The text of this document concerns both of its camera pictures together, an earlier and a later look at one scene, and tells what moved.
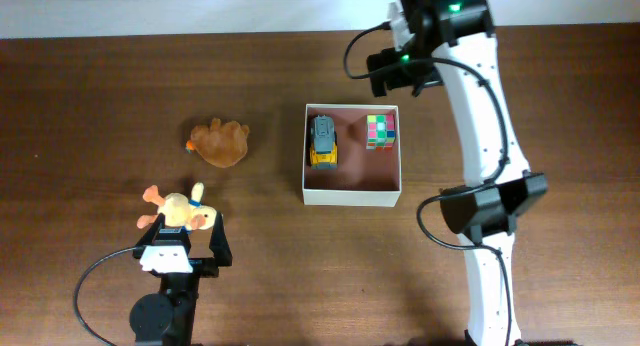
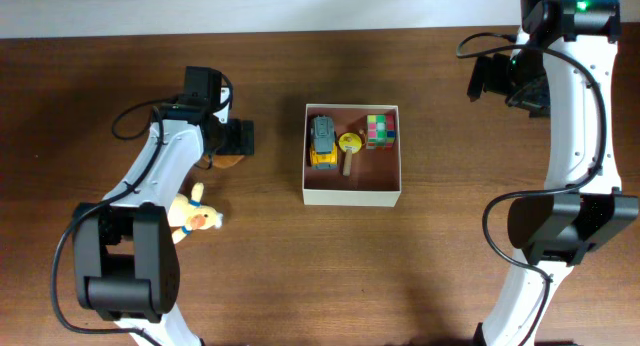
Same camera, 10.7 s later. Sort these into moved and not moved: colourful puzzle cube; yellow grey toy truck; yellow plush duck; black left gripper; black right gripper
Moved: black right gripper; black left gripper
Not moved: yellow grey toy truck; yellow plush duck; colourful puzzle cube
